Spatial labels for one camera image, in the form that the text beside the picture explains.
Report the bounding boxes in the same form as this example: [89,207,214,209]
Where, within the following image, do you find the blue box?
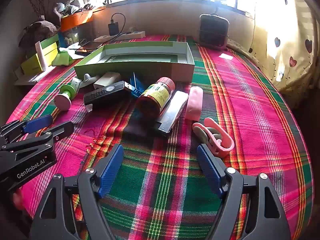
[59,31,76,48]

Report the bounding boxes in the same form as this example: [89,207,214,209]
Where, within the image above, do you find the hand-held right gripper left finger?
[30,144,125,240]

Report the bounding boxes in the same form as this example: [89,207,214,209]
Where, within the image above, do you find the yellow green cardboard box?
[21,34,60,76]

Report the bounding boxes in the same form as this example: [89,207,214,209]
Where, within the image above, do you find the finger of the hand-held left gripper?
[40,121,75,143]
[0,114,54,144]

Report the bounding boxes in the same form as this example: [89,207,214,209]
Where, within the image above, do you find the green spool with pale disc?
[54,84,80,111]

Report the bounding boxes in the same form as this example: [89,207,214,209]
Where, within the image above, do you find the black USB device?
[84,81,134,111]

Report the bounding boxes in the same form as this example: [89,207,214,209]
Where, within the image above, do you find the white standing tube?
[36,41,48,71]

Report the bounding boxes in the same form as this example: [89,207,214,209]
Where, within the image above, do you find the black glossy rectangular bar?
[154,90,188,137]

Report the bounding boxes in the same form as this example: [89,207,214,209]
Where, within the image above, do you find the black charger adapter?
[108,22,120,36]

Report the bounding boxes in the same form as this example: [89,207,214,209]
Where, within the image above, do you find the cream curtain with hearts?
[250,0,320,94]

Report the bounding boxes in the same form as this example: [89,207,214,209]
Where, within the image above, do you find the checkered cloth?
[19,16,60,47]

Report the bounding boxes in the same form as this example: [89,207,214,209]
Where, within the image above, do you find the blue USB tester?
[129,72,146,98]

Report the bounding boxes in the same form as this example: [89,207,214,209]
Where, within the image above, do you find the black phone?
[75,41,103,55]

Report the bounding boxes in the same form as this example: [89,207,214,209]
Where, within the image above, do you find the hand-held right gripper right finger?
[196,144,292,240]

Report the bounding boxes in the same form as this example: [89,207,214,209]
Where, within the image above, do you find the white round toy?
[82,73,101,88]

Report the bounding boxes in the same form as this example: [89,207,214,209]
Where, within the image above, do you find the brown medicine bottle red cap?
[136,77,175,117]

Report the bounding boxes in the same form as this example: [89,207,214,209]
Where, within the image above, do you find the white power strip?
[94,31,146,43]

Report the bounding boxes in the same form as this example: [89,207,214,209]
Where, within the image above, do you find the pink plastic clip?
[192,117,235,158]

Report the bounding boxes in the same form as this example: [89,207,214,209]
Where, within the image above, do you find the dry twig branches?
[25,0,54,22]

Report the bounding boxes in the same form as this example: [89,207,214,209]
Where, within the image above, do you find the white charger adapter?
[94,72,122,90]

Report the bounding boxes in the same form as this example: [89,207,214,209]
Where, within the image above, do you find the pink silicone case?
[185,86,203,122]

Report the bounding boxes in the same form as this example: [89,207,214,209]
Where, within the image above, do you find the plaid blanket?
[5,34,314,240]

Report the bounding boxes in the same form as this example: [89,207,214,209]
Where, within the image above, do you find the black charging cable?
[100,13,132,42]

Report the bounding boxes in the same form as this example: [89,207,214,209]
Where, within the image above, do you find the person's left hand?
[13,188,26,211]

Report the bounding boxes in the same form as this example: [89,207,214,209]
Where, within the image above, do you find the small grey desk fan heater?
[199,14,230,49]

